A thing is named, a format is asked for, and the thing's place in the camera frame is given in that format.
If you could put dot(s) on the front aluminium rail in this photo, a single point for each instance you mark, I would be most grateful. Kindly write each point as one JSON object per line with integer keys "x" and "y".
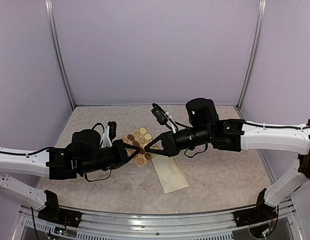
{"x": 212, "y": 225}

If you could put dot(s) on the right aluminium corner post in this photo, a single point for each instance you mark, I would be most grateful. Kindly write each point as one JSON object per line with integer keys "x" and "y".
{"x": 253, "y": 53}

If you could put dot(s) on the cream paper envelope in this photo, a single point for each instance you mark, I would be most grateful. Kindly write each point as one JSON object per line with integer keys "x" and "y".
{"x": 170, "y": 174}

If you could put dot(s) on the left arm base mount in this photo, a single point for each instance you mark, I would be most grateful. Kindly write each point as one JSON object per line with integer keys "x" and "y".
{"x": 53, "y": 213}

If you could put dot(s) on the left aluminium corner post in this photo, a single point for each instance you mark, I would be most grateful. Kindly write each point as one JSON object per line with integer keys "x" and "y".
{"x": 58, "y": 53}

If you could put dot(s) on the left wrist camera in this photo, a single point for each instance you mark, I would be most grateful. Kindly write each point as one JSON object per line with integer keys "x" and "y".
{"x": 109, "y": 133}

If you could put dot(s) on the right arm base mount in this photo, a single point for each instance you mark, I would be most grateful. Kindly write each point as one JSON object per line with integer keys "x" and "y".
{"x": 257, "y": 214}

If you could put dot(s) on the round seal sticker sheet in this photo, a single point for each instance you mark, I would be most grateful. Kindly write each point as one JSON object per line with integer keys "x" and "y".
{"x": 140, "y": 138}

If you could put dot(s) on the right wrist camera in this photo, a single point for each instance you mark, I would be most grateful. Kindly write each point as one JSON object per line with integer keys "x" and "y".
{"x": 163, "y": 118}

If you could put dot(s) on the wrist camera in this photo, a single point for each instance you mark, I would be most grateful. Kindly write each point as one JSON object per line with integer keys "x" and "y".
{"x": 109, "y": 133}
{"x": 163, "y": 118}

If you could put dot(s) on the aluminium corner post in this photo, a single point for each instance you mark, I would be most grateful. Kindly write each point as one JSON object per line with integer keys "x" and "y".
{"x": 58, "y": 53}
{"x": 253, "y": 53}

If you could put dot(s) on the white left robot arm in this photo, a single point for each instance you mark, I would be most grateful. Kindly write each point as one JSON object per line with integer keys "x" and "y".
{"x": 82, "y": 156}

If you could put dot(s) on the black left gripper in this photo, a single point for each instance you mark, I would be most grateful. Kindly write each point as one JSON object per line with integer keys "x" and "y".
{"x": 122, "y": 157}

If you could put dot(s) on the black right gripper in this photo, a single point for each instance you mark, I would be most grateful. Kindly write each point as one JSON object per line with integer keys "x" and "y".
{"x": 169, "y": 145}

